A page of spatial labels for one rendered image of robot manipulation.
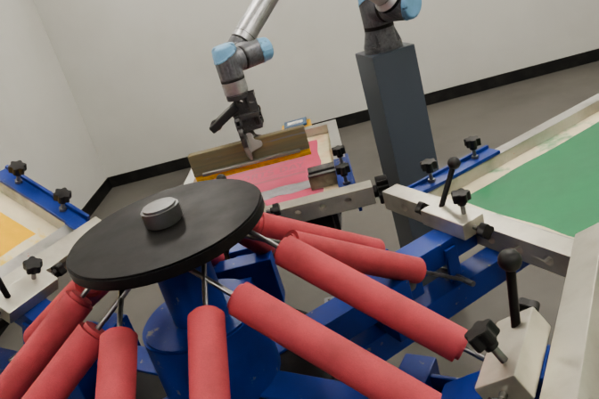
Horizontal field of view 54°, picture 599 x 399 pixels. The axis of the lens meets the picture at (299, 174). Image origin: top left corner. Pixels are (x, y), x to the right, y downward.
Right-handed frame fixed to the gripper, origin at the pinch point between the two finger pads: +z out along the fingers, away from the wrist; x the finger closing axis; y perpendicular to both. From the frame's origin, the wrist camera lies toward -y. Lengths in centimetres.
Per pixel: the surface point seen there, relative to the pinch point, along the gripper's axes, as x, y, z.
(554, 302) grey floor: 35, 100, 109
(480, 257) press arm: -64, 52, 16
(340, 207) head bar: -36.8, 24.6, 8.5
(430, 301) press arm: -75, 39, 16
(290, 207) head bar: -36.6, 12.0, 5.1
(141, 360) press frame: -85, -18, 7
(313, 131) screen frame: 46, 19, 12
